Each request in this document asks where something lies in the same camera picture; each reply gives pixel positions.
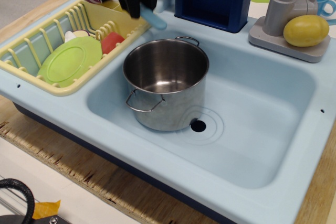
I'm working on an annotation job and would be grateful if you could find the yellow dish rack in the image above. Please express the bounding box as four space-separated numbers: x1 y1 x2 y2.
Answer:
1 0 150 96

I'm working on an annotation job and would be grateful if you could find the stainless steel pot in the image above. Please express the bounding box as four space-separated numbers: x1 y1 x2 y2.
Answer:
123 36 209 132

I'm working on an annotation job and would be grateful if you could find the light blue utensil holder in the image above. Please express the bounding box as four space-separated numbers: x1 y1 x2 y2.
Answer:
154 0 175 13

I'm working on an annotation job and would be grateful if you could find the grey toy faucet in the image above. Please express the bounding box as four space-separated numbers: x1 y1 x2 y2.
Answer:
248 0 331 63

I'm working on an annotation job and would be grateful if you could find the black cable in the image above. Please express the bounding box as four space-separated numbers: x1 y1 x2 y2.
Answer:
0 178 35 220

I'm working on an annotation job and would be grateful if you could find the yellow tape piece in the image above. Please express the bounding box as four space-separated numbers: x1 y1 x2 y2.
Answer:
32 200 61 220

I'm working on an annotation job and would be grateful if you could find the white toy food piece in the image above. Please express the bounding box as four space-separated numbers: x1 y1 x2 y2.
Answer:
64 30 90 42

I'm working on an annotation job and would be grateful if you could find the light blue toy sink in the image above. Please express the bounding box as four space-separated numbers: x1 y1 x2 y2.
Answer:
0 0 336 224

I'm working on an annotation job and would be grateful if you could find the yellow toy lemon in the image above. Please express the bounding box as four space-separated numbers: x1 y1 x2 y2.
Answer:
283 15 329 47

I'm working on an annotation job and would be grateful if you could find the green plastic plate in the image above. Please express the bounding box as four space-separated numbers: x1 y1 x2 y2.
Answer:
37 36 102 88

